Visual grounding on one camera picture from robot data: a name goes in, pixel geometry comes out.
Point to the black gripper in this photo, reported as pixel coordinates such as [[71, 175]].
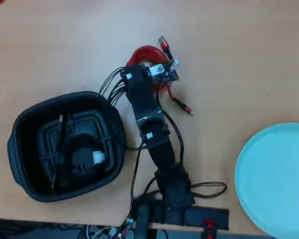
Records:
[[137, 74]]

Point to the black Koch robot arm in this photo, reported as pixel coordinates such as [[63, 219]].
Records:
[[162, 154]]

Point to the black plastic bowl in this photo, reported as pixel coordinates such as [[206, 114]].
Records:
[[22, 154]]

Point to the red table clamp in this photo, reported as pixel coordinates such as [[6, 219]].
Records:
[[209, 229]]

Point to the light blue plate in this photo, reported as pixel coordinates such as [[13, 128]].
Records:
[[276, 179]]

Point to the bare wrist camera board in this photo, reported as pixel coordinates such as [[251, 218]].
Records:
[[159, 71]]

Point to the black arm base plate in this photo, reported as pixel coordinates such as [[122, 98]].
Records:
[[209, 216]]

